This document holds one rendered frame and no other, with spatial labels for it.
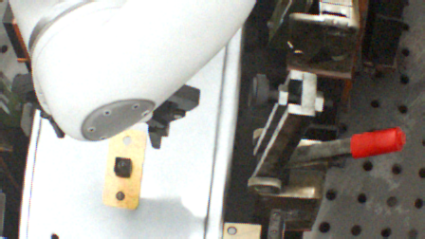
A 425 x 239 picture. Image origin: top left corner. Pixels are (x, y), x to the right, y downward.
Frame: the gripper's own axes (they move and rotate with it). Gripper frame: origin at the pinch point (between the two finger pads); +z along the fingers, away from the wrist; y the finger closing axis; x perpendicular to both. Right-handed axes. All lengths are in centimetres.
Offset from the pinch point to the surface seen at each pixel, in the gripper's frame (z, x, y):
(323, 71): 16.4, -15.1, -19.3
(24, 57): 22.8, -17.6, 18.8
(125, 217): 11.9, 5.0, -0.6
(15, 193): 38.8, -3.2, 21.8
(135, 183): 11.6, 1.3, -1.3
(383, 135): -2.4, -0.1, -24.4
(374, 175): 42, -12, -30
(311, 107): -9.5, 1.2, -17.1
